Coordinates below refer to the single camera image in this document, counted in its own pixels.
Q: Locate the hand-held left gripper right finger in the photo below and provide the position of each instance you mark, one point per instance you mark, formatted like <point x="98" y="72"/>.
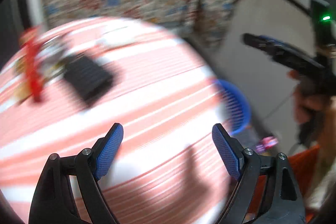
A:
<point x="225" y="153"/>

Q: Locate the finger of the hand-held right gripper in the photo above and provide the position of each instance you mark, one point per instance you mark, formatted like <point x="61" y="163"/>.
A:
<point x="278" y="41"/>
<point x="288" y="58"/>

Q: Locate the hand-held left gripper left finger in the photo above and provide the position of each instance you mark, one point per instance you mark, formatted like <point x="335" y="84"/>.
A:
<point x="110" y="153"/>

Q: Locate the blue plastic basket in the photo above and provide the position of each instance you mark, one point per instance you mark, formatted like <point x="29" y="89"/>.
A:
<point x="236" y="103"/>

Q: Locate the person's right forearm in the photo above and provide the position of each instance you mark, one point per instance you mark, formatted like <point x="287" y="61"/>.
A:
<point x="325" y="174"/>

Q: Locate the person's right hand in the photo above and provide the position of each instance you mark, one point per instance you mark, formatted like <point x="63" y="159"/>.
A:
<point x="309" y="107"/>

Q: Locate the pink wrapper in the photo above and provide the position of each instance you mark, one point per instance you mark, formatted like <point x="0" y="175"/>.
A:
<point x="267" y="143"/>

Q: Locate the round table, striped cloth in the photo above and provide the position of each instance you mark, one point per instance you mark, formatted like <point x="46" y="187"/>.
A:
<point x="144" y="108"/>

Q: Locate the black mesh sleeve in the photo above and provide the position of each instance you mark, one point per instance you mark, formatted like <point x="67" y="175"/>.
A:
<point x="88" y="77"/>

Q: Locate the red tube wrapper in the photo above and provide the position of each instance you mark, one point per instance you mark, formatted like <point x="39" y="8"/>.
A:
<point x="32" y="69"/>

